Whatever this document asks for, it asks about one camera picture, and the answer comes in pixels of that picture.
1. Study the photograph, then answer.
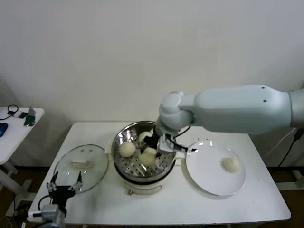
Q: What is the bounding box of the black power cable with plug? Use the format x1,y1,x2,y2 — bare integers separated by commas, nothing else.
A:
276,129,304,168

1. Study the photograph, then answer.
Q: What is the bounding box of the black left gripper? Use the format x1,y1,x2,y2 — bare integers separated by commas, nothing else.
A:
47,171,83,207

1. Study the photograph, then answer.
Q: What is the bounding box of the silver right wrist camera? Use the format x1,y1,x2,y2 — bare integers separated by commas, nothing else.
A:
158,134,178,155

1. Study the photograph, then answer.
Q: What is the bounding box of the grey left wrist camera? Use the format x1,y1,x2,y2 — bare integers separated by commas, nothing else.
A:
40,204,59,223

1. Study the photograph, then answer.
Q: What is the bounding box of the white side table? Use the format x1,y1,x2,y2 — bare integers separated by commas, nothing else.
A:
0,107,45,207

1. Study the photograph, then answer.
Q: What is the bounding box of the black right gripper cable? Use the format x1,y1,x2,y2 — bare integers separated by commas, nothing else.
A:
163,125,198,154

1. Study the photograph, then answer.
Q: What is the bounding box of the round glass pot lid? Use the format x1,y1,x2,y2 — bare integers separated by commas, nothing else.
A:
53,144,110,194

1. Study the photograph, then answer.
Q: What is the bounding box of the black looped cable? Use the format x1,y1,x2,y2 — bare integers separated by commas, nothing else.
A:
0,105,19,121

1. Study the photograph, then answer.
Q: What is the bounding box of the green tool with grey handle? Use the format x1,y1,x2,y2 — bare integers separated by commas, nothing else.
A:
23,106,38,128

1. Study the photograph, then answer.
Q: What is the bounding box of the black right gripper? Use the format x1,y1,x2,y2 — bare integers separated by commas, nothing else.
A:
140,133,162,159

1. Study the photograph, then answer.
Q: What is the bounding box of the white wall cable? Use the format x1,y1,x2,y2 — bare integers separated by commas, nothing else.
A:
265,129,297,156

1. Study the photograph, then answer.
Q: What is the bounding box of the white steamed baozi bun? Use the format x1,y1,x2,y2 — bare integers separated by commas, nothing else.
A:
138,148,157,168
138,131,152,143
222,156,243,173
118,142,136,158

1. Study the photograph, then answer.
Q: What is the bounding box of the stainless steel steamer basket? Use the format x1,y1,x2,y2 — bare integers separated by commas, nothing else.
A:
111,120,178,182

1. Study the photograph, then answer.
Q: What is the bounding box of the white stand foot frame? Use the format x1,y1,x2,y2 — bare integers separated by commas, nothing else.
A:
275,170,304,192

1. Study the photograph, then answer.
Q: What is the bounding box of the large white round plate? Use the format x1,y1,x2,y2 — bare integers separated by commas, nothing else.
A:
184,140,247,197

